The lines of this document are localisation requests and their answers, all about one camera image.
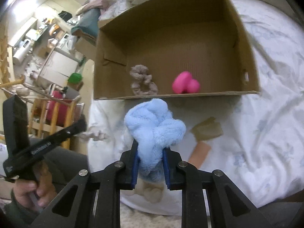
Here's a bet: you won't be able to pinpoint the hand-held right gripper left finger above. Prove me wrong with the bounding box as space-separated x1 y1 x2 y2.
30 140 139 228

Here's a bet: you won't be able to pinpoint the taupe fuzzy scrunchie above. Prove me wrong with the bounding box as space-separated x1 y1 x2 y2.
129 65 159 96

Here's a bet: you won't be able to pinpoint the peach cloth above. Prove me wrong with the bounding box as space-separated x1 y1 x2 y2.
188 141 212 168

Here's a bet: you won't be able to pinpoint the green cap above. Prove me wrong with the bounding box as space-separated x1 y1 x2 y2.
67 73 82 84

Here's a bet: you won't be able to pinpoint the wooden chair red cushion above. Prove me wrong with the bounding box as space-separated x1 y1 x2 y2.
0 75 81 148

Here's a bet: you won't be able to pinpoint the beige plush toy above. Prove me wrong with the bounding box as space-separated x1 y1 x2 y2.
123 178 165 204

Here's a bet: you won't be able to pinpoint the olive green sock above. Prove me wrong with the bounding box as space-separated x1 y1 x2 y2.
191 117 224 141

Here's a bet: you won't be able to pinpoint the pink heart plush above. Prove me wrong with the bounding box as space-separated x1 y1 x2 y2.
172 71 200 94

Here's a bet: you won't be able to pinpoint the white storage cabinet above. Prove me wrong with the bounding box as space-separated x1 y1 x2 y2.
38 49 80 86

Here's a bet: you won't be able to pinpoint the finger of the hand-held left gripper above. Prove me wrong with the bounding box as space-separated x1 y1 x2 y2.
49 119 88 145

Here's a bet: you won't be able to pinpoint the person's left hand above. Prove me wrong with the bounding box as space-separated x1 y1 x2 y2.
11 163 57 213

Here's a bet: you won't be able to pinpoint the pink bag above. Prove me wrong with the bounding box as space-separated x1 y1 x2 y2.
45 90 73 127

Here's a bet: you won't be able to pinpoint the teal pillow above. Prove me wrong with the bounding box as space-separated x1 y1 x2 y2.
71 8 101 37

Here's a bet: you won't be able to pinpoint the brown cardboard box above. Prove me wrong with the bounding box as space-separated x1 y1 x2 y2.
93 0 260 100

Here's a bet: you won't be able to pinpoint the white floral bed sheet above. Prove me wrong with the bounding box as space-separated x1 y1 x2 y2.
87 0 304 215

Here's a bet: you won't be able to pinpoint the light blue plush toy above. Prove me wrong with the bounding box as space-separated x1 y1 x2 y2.
124 99 187 183

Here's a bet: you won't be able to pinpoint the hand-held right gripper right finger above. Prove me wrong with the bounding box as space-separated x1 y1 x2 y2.
162 147 273 228

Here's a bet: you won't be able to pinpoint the white electric kettle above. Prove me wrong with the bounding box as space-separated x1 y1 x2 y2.
12 38 32 63

